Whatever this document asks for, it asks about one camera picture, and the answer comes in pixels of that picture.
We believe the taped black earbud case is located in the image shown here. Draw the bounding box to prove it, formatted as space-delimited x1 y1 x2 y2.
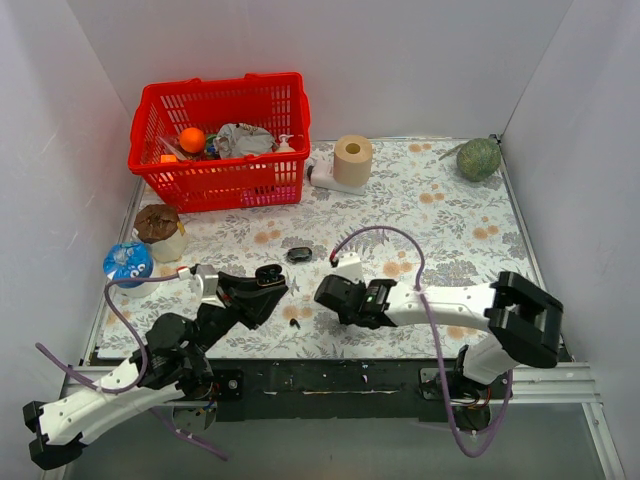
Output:
286 246 313 264

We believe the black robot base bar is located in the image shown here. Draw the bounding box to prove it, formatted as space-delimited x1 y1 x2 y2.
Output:
169 344 511 431

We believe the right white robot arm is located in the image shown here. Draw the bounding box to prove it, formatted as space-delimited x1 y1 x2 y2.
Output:
314 271 563 399

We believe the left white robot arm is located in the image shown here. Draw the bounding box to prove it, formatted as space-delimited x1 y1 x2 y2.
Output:
23 264 288 470

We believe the brown-lid white jar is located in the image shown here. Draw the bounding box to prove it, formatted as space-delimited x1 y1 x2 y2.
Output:
133 204 188 263

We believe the floral patterned table mat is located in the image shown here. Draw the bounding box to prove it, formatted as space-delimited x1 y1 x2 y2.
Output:
97 139 556 361

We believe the white lotion bottle lying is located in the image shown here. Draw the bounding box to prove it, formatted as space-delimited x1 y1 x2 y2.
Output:
306 160 366 196

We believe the brown toilet paper roll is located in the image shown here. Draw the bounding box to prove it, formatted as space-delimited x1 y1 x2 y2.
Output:
333 135 373 187

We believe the red plastic shopping basket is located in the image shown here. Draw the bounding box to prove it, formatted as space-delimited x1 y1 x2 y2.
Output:
128 72 311 213

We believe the white pump bottle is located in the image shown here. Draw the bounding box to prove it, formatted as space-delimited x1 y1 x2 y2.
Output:
274 134 295 153

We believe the crumpled silver snack bag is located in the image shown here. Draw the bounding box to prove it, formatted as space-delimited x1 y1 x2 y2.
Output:
214 123 276 159

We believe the orange fruit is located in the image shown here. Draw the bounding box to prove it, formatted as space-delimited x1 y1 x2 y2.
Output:
178 127 206 154

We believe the clear plastic packet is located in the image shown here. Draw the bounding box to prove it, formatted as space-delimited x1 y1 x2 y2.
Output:
156 136 190 161

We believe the green melon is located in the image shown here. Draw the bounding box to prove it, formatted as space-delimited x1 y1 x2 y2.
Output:
440 138 501 183

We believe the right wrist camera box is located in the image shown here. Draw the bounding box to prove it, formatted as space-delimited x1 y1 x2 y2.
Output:
330 252 364 283

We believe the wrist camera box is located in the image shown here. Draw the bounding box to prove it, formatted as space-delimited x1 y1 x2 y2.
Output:
192 264 223 307
330 252 364 283

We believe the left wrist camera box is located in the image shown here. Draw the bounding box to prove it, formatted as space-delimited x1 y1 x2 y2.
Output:
192 264 223 307

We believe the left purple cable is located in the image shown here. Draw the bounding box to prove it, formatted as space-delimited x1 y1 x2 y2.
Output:
34 269 229 461

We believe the purple cable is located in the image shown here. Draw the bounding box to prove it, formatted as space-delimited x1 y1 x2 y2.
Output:
34 269 229 461
331 226 514 458

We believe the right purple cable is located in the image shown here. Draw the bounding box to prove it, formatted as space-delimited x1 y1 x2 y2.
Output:
331 226 514 458

